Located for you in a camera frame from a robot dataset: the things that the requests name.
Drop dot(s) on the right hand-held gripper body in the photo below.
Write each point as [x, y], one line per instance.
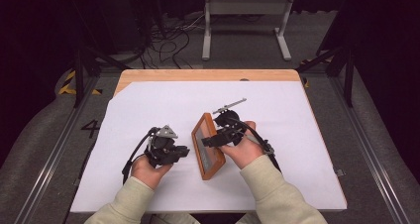
[231, 125]

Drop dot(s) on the black metal stand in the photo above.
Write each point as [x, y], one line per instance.
[78, 75]
[348, 75]

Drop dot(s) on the person's right hand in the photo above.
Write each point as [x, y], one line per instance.
[246, 151]

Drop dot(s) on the person's left hand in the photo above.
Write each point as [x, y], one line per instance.
[148, 174]

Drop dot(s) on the grey metal stand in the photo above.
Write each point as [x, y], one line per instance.
[246, 6]

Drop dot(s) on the yellow black hazard tape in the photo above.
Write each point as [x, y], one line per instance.
[67, 85]

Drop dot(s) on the metal floor rail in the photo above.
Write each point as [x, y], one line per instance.
[369, 161]
[49, 161]

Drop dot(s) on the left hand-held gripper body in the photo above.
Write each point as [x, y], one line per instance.
[161, 149]

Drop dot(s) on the wooden picture frame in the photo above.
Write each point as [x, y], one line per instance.
[208, 158]

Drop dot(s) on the white paper sheet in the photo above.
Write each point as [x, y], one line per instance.
[280, 118]

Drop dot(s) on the small grey clip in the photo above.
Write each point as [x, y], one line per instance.
[339, 172]

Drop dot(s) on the wooden table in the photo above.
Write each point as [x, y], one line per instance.
[198, 75]

